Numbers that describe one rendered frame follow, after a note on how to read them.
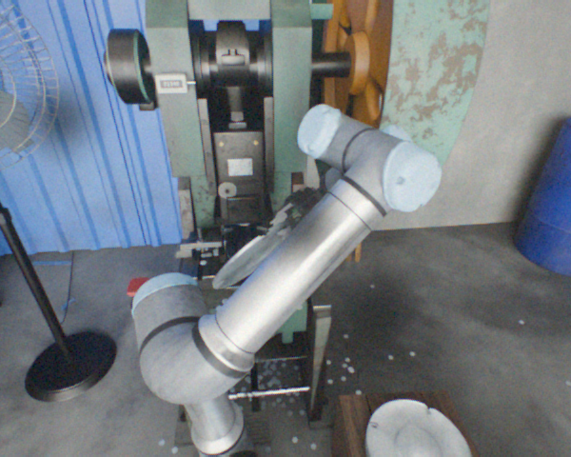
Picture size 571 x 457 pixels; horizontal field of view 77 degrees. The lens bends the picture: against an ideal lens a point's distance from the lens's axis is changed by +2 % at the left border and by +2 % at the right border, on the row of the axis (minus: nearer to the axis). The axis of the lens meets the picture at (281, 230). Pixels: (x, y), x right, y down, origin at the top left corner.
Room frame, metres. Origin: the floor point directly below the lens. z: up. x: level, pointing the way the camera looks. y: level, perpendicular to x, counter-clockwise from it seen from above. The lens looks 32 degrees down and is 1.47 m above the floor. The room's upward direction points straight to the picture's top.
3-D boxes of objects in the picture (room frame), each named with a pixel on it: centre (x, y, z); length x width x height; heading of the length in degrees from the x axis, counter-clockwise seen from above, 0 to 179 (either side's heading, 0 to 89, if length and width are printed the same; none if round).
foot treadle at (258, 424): (0.96, 0.12, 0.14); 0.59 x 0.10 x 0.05; 7
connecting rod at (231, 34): (1.09, 0.14, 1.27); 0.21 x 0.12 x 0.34; 7
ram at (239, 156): (1.05, 0.13, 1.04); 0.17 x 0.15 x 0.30; 7
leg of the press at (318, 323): (1.26, -0.11, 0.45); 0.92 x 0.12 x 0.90; 7
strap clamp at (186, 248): (1.07, 0.30, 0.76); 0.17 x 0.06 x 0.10; 97
